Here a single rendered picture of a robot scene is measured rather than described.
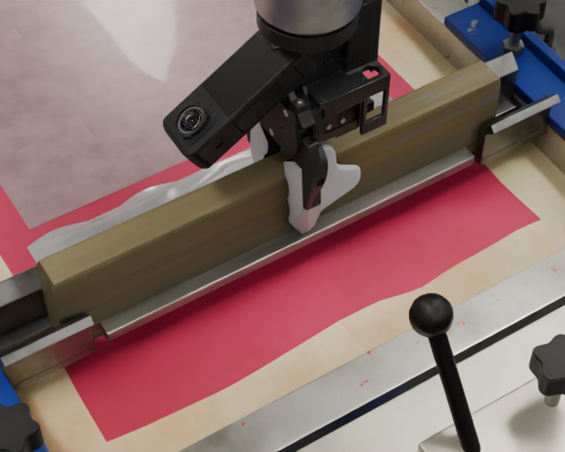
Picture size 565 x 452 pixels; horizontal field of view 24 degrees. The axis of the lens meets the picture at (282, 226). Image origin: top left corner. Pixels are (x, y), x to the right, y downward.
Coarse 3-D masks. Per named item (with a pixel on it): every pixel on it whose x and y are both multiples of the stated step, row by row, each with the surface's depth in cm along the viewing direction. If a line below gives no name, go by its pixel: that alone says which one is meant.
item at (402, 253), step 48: (96, 0) 129; (144, 0) 129; (192, 0) 129; (240, 0) 129; (144, 48) 124; (192, 48) 124; (240, 144) 116; (432, 192) 113; (480, 192) 113; (336, 240) 109; (384, 240) 109; (432, 240) 109; (480, 240) 109; (336, 288) 106; (384, 288) 106
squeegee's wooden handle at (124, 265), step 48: (432, 96) 105; (480, 96) 107; (336, 144) 102; (384, 144) 104; (432, 144) 108; (192, 192) 99; (240, 192) 99; (288, 192) 101; (96, 240) 96; (144, 240) 96; (192, 240) 98; (240, 240) 102; (48, 288) 94; (96, 288) 96; (144, 288) 99
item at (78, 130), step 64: (0, 0) 129; (64, 0) 129; (0, 64) 123; (64, 64) 123; (128, 64) 123; (0, 128) 118; (64, 128) 118; (128, 128) 118; (0, 192) 113; (64, 192) 113; (128, 192) 113; (192, 320) 104; (256, 320) 104; (320, 320) 104; (128, 384) 100; (192, 384) 100
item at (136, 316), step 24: (432, 168) 109; (456, 168) 110; (384, 192) 107; (408, 192) 108; (336, 216) 106; (360, 216) 106; (288, 240) 104; (312, 240) 105; (240, 264) 102; (264, 264) 103; (192, 288) 101; (216, 288) 102; (120, 312) 99; (144, 312) 99
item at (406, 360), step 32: (416, 0) 124; (448, 0) 124; (448, 32) 121; (512, 288) 102; (544, 288) 102; (480, 320) 100; (512, 320) 100; (384, 352) 98; (416, 352) 98; (320, 384) 96; (352, 384) 96; (384, 384) 96; (416, 384) 97; (256, 416) 94; (288, 416) 94; (320, 416) 94; (352, 416) 95; (192, 448) 92; (224, 448) 92; (256, 448) 92; (288, 448) 93
